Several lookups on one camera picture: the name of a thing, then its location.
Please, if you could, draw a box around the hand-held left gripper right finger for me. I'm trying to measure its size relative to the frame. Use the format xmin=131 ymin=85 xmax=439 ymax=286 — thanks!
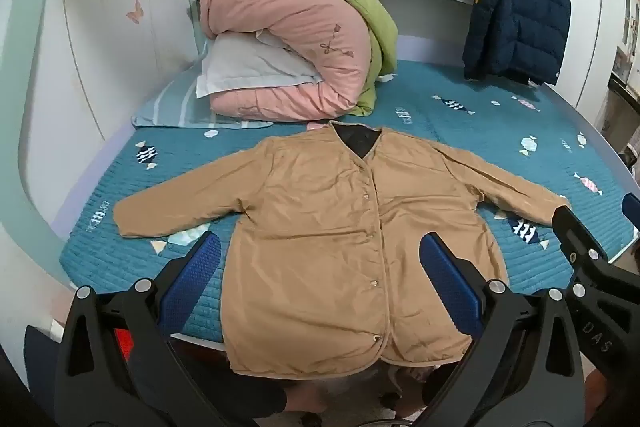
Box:
xmin=419 ymin=232 xmax=586 ymax=427

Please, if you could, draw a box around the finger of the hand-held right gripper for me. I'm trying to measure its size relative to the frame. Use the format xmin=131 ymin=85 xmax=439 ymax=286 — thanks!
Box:
xmin=551 ymin=205 xmax=640 ymax=308
xmin=621 ymin=193 xmax=640 ymax=228

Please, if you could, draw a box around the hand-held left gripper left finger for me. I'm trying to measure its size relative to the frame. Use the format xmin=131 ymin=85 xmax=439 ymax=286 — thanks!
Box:
xmin=52 ymin=231 xmax=236 ymax=427

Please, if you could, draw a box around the tan jacket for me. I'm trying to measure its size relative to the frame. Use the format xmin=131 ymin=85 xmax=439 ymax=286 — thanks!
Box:
xmin=112 ymin=121 xmax=573 ymax=378

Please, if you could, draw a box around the teal candy-print bedspread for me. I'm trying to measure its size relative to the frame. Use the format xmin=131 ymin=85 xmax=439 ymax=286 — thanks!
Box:
xmin=59 ymin=59 xmax=640 ymax=350

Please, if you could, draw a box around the blue striped pillow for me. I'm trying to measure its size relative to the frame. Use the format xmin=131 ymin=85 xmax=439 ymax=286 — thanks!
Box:
xmin=131 ymin=57 xmax=273 ymax=128

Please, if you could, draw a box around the white pillow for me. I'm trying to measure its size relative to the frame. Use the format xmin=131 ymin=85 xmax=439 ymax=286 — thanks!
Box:
xmin=196 ymin=32 xmax=325 ymax=98

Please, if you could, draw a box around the navy and yellow puffer jacket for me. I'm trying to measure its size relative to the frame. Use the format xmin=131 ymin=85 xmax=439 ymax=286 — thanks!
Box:
xmin=462 ymin=0 xmax=572 ymax=86

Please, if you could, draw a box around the white wardrobe with butterfly print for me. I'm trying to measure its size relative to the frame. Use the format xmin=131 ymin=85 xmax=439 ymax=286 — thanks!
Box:
xmin=20 ymin=0 xmax=201 ymax=258

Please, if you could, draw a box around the pink quilt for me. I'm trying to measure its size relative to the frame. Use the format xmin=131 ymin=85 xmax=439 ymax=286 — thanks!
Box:
xmin=197 ymin=0 xmax=383 ymax=124

